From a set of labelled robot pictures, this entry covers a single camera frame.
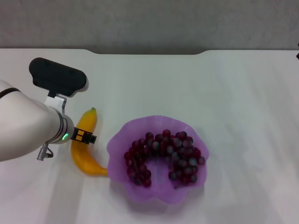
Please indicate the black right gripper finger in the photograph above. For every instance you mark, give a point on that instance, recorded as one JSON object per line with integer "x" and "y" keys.
{"x": 298, "y": 56}

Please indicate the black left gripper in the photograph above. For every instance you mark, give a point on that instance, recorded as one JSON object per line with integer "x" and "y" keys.
{"x": 87, "y": 137}

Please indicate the yellow banana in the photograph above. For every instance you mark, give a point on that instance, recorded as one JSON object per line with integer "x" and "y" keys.
{"x": 87, "y": 119}

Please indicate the dark red grape bunch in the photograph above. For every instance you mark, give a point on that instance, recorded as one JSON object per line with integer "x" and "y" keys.
{"x": 177, "y": 149}

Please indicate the purple wavy plastic bowl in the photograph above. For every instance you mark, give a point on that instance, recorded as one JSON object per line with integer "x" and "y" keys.
{"x": 151, "y": 193}

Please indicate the silver camera mount bracket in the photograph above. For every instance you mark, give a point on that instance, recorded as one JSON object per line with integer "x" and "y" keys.
{"x": 54, "y": 101}

